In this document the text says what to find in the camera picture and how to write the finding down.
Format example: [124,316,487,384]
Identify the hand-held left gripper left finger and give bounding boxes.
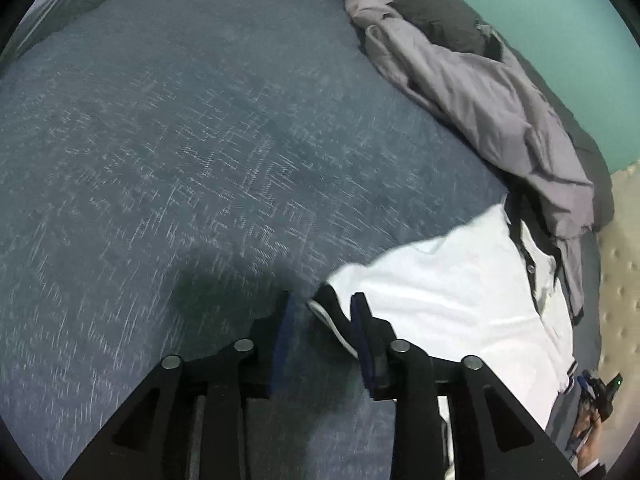
[65,291,296,480]

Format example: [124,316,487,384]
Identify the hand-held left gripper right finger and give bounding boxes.
[350,292,581,480]

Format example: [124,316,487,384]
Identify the white polo shirt black collar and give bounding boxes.
[307,204,576,480]

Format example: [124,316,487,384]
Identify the person's right forearm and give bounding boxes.
[575,437,608,476]

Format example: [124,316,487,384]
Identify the person's right hand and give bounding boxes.
[574,407,601,441]

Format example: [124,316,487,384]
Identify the cream tufted headboard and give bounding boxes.
[597,160,640,461]

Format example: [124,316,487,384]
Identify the blue bed sheet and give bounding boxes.
[0,0,601,480]

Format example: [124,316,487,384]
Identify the grey jacket black cuffs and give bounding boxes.
[345,0,596,326]

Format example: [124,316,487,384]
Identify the dark grey long pillow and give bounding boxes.
[225,0,615,233]

